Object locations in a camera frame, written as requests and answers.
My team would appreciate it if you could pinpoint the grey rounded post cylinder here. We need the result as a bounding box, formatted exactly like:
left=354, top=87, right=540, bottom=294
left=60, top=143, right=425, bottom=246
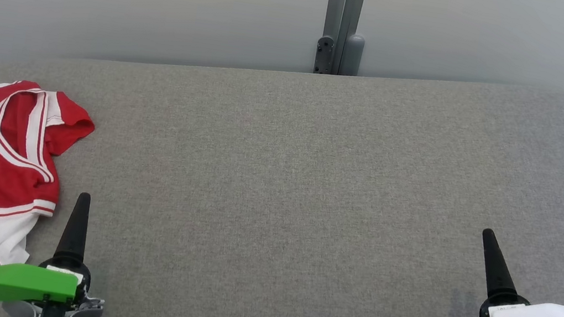
left=338, top=33, right=366, bottom=78

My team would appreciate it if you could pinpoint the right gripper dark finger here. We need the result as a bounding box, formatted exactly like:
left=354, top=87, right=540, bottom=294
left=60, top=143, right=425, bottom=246
left=473, top=228, right=526, bottom=304

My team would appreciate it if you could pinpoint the dark grey screwed post bracket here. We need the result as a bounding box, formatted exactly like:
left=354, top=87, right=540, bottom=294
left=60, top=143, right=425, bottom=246
left=313, top=34, right=336, bottom=76

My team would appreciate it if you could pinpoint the grey metal partition post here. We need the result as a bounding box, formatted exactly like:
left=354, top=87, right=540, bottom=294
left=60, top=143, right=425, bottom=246
left=317, top=0, right=368, bottom=79

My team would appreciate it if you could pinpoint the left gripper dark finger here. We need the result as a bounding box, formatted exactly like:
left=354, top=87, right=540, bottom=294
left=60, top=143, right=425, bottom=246
left=54, top=190, right=94, bottom=264

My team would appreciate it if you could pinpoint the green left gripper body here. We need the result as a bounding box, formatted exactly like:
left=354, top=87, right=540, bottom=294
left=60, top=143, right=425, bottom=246
left=0, top=245, right=95, bottom=317

